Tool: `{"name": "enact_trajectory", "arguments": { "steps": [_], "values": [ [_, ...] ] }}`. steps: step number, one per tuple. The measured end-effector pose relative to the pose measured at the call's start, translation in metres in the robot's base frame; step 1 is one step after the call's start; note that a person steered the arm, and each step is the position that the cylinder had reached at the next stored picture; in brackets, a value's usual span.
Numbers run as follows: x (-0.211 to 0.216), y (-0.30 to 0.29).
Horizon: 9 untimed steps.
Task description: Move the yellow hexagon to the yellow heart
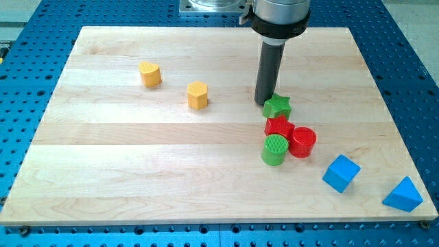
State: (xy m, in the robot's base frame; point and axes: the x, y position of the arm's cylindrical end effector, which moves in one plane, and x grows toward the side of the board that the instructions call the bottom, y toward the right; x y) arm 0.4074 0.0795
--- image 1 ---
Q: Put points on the yellow heart block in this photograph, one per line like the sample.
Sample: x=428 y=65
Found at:
x=150 y=74

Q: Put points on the yellow hexagon block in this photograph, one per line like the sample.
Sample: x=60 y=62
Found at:
x=197 y=95

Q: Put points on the red cylinder block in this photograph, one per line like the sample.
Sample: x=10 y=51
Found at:
x=302 y=142

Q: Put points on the red star block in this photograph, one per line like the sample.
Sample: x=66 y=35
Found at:
x=279 y=125

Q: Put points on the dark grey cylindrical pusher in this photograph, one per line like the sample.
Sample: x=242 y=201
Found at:
x=269 y=65

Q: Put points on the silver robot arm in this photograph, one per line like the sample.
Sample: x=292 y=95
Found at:
x=245 y=17

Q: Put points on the green star block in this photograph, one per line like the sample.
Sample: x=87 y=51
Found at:
x=276 y=106

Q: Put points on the black wrist collar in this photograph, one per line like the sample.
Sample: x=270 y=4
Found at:
x=280 y=22

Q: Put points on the green cylinder block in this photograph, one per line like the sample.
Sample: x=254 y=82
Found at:
x=274 y=149

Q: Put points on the blue triangular prism block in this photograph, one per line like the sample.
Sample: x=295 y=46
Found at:
x=404 y=196

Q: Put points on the blue cube block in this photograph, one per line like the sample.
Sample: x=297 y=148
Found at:
x=340 y=173

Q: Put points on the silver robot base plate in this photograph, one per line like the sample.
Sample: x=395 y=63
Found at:
x=193 y=7

